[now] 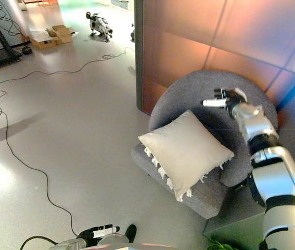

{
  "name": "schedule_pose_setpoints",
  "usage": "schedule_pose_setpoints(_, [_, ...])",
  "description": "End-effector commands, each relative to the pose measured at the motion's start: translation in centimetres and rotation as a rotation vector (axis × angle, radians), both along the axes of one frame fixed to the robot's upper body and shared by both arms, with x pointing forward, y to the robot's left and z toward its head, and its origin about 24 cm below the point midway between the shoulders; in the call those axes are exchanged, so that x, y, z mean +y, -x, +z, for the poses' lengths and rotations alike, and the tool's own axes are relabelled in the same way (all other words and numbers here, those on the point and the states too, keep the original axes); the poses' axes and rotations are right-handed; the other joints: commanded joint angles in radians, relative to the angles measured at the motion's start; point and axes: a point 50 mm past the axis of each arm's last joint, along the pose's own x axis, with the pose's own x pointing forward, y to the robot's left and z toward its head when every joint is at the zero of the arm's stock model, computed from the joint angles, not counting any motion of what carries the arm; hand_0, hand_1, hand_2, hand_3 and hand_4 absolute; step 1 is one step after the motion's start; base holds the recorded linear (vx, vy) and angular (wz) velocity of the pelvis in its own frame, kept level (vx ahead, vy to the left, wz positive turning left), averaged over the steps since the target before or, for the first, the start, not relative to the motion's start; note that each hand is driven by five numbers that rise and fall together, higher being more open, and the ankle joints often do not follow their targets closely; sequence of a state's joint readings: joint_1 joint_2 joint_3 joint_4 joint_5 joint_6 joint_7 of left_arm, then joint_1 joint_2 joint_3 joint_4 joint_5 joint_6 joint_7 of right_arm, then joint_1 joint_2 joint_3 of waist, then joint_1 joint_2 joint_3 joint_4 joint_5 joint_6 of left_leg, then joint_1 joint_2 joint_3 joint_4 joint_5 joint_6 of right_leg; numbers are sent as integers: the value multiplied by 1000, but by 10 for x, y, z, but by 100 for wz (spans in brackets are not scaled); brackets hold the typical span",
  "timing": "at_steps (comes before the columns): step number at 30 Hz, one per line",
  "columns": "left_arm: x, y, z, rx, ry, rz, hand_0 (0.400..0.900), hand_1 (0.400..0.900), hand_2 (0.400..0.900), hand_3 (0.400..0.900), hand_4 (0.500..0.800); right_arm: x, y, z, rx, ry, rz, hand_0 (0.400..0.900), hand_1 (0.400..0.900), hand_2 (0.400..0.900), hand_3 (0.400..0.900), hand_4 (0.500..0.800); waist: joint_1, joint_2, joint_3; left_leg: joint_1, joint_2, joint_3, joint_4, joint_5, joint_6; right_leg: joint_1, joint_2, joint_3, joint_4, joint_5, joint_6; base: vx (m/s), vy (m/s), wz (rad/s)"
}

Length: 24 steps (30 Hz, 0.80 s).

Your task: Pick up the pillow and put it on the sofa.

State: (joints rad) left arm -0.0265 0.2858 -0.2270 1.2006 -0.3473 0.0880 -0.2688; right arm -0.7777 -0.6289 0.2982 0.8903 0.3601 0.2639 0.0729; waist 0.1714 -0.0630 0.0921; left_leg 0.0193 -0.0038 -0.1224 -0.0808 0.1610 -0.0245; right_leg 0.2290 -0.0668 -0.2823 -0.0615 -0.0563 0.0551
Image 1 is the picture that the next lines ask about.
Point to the copper panelled partition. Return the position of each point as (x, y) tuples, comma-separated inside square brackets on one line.
[(215, 52)]

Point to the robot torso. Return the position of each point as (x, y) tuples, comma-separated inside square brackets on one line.
[(136, 246)]

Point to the black robot foot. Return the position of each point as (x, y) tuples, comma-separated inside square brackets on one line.
[(131, 233)]

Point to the grey fabric tub sofa chair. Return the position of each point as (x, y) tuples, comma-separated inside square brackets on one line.
[(207, 187)]

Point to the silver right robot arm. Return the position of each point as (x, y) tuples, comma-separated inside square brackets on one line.
[(274, 169)]

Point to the cream pillow with fringe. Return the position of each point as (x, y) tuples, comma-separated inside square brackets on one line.
[(186, 153)]

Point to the silver black quadruped robot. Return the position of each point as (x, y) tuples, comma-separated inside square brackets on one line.
[(99, 24)]

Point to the open cardboard box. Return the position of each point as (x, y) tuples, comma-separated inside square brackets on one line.
[(62, 34)]

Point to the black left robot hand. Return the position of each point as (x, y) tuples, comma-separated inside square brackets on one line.
[(100, 231)]

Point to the green leafy potted plant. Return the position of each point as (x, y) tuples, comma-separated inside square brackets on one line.
[(218, 246)]

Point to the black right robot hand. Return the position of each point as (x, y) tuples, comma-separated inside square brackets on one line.
[(228, 100)]

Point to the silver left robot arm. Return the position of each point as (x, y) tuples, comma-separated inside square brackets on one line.
[(70, 244)]

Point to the grey panel cabinet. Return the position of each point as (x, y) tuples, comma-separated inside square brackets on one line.
[(233, 221)]

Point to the flat cardboard box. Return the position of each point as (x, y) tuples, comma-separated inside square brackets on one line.
[(41, 41)]

